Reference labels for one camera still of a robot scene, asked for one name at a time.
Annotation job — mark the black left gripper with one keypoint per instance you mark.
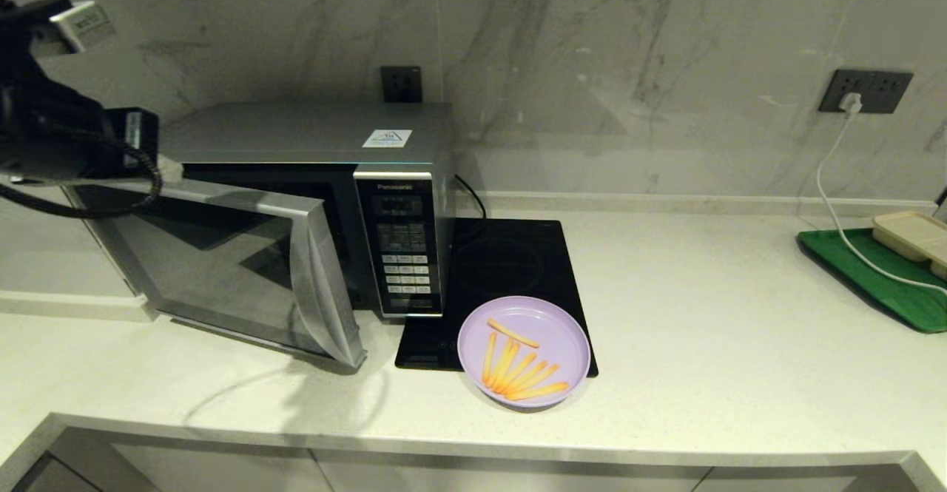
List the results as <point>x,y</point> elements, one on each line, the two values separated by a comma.
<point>144,137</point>

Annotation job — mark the purple plate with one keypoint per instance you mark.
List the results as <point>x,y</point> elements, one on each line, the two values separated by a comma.
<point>551,329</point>

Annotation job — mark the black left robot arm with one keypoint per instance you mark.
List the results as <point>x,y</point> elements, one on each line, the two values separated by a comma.
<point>44,122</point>

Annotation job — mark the silver microwave oven body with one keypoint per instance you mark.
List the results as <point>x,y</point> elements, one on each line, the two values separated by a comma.
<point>296,133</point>

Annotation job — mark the black induction cooktop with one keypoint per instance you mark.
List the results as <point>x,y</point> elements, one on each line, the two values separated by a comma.
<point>510,255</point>

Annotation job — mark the orange carrot sticks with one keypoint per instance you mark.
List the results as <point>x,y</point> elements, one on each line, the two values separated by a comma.
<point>490,359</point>
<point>511,359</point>

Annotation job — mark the long crosswise french fry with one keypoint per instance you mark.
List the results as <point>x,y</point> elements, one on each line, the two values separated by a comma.
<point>514,333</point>

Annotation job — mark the beige base cabinet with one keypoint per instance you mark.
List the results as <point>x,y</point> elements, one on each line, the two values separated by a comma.
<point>444,481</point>

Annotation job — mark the white power plug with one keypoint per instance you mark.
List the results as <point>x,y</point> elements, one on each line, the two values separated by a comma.
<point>852,102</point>

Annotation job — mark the green plastic tray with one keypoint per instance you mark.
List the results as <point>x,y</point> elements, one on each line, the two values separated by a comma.
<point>888,285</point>

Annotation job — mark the beige lunch container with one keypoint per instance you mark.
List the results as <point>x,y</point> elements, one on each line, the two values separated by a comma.
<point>910,233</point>

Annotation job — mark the small black wall outlet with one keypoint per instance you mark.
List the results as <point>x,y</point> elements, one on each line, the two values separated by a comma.
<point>401,83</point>

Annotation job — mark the wide black wall outlet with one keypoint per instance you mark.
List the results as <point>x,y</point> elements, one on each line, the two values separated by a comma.
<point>884,90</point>

